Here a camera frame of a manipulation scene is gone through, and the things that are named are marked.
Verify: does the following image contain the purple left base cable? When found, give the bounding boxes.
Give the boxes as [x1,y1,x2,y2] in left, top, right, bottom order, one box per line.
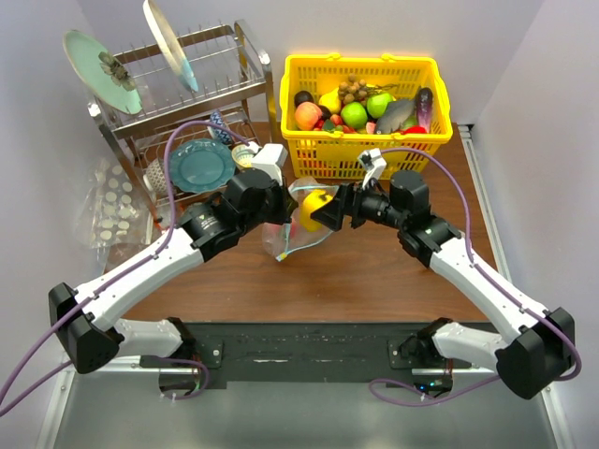
[149,355,211,401]

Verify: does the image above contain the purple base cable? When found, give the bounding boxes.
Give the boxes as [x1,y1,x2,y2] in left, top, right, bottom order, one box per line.
[149,355,211,401]
[368,373,502,403]

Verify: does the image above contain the teal scalloped plate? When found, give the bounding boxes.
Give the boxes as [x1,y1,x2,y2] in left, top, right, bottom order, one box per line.
[168,138,236,194]

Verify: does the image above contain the red pepper toy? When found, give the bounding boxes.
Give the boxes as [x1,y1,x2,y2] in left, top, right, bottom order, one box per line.
[400,125,428,136]

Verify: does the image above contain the yellow blue patterned bowl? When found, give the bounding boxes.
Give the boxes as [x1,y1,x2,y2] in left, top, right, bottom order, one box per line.
[231,143,256,170]

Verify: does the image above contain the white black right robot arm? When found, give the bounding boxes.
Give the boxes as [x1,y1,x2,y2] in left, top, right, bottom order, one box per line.
[300,170,581,399]

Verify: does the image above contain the polka dot plastic bag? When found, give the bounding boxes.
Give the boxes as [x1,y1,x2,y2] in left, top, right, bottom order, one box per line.
[74,157,155,274]

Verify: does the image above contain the brown grape bunch toy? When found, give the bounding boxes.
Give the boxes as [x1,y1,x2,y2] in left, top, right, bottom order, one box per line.
[337,73,369,106]

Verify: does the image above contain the yellow bell pepper toy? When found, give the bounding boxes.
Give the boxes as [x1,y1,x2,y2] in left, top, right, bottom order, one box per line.
[299,189,333,232]

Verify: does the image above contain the dark avocado toy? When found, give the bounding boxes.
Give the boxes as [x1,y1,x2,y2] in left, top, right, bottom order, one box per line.
[294,90,314,108]

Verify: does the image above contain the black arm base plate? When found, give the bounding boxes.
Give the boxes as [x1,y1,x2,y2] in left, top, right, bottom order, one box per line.
[139,322,472,393]

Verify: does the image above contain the yellow plastic basket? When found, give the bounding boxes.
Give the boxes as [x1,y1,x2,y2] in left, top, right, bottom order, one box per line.
[279,52,454,182]

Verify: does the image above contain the grey fish toy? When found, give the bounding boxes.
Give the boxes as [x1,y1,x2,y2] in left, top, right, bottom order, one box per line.
[374,99,415,135]

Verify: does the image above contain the grey patterned bowl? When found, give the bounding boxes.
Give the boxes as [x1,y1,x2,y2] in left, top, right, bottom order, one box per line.
[143,157,171,198]

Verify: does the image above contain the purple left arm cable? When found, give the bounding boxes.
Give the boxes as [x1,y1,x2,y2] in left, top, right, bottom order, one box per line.
[0,120,258,417]

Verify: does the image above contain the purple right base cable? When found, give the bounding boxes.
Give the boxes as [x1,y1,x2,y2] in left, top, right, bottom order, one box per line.
[368,373,502,403]

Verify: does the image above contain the purple eggplant toy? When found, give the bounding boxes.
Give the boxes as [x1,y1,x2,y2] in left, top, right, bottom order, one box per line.
[414,87,433,133]

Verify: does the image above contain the clear zip bag blue seal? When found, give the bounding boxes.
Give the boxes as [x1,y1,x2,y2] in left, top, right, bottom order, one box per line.
[262,177,337,262]

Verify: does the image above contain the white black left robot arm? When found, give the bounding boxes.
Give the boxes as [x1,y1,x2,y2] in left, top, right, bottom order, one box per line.
[49,168,297,374]

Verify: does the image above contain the yellow pear toy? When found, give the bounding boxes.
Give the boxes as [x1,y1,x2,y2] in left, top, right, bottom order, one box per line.
[318,88,343,114]

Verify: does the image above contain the beige blue-edged plate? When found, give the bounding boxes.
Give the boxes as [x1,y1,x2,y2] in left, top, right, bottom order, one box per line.
[142,0,198,93]

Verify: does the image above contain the blue zigzag bowl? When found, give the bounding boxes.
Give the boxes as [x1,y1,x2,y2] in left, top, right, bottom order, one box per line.
[208,109,234,147]

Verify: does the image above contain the green apple toy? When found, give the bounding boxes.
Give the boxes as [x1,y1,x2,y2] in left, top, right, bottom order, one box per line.
[341,102,368,130]
[366,92,395,120]

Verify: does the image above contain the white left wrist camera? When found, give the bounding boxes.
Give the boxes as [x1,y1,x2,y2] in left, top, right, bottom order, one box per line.
[251,143,288,184]

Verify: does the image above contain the red yellow apple toy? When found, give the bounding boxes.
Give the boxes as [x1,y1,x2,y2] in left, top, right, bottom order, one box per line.
[295,101,323,131]

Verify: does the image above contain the red peach toy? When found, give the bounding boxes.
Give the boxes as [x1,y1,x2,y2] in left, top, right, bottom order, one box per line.
[286,218,305,241]

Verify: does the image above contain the mint green flower plate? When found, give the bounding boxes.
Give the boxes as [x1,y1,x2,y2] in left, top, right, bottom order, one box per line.
[63,30,142,115]

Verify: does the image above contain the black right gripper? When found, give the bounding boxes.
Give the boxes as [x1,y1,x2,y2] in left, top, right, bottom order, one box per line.
[311,175,406,232]

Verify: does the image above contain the steel two-tier dish rack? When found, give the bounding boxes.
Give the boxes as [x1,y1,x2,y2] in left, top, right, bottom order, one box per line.
[86,18,284,224]

